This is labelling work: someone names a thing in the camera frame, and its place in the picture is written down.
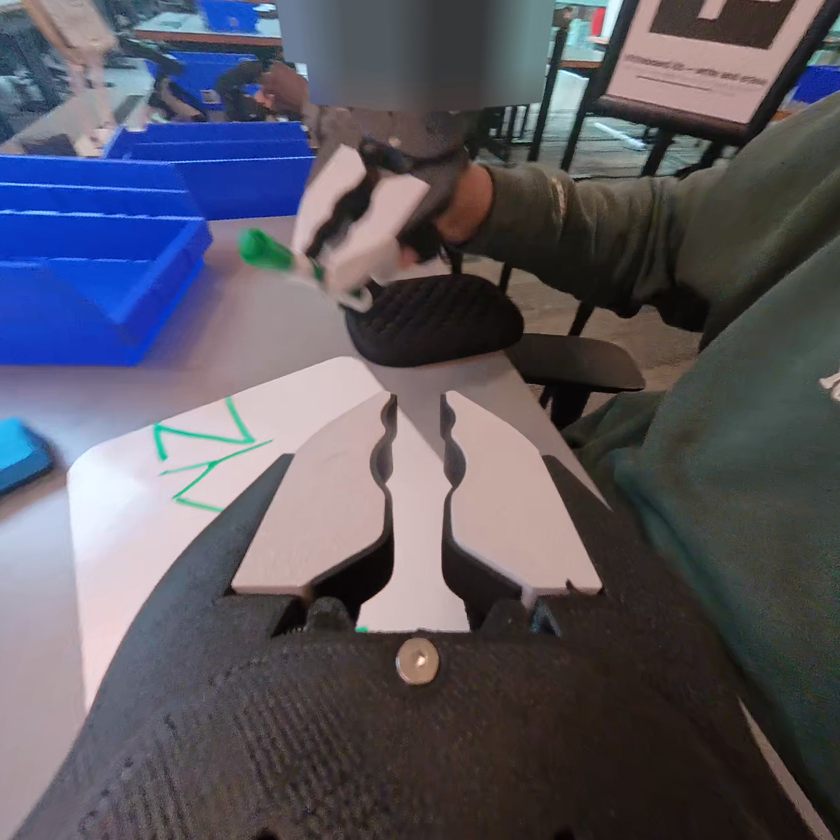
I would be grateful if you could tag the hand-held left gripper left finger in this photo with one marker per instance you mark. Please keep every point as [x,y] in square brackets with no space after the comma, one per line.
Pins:
[315,519]

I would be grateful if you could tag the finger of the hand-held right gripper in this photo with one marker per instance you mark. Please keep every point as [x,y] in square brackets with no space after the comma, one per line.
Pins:
[322,197]
[381,243]

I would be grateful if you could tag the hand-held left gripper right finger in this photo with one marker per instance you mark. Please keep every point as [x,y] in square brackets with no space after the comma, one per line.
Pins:
[519,519]

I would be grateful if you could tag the green dry-erase marker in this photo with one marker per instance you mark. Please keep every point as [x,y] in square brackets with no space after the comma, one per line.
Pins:
[328,278]

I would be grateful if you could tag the green marker cap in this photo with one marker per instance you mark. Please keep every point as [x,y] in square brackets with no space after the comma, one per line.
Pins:
[263,250]

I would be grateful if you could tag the white whiteboard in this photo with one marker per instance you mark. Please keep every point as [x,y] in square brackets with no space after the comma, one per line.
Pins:
[125,525]

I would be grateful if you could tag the blue plastic bin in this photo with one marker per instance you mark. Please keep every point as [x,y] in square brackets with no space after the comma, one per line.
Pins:
[230,13]
[92,282]
[197,72]
[223,171]

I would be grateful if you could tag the blue whiteboard eraser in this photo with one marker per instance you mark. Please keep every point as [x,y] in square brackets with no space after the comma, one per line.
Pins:
[20,456]

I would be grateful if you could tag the framed whiteboard kit sign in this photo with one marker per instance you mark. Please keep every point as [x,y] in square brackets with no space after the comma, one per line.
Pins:
[715,59]

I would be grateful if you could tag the person's right hand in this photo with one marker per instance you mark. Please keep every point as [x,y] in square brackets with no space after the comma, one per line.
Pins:
[462,204]

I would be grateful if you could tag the black office chair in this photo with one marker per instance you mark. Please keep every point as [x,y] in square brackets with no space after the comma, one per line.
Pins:
[578,368]

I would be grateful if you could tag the green sweatshirt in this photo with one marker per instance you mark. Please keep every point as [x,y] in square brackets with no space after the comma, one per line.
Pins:
[748,499]

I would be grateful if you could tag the wooden sign board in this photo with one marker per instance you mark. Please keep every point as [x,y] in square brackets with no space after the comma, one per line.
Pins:
[72,33]

